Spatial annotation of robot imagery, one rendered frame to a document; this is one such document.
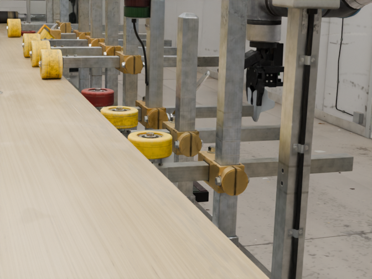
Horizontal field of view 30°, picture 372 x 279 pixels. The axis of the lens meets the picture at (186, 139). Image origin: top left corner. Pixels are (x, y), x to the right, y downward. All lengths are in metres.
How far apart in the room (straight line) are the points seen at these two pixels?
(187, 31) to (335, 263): 1.86
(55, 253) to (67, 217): 0.11
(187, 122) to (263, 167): 0.23
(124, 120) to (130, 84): 0.50
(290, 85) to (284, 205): 0.17
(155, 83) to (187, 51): 0.27
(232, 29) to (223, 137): 0.19
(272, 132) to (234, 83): 0.40
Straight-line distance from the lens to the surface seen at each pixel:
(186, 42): 1.45
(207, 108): 1.80
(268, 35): 1.80
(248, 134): 1.58
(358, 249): 3.29
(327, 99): 6.10
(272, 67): 1.83
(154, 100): 1.71
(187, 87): 1.46
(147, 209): 0.88
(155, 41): 1.69
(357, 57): 5.71
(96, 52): 2.21
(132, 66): 1.91
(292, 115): 0.98
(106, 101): 1.70
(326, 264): 3.10
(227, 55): 1.21
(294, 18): 0.98
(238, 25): 1.21
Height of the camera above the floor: 1.19
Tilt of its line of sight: 13 degrees down
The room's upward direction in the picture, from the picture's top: 2 degrees clockwise
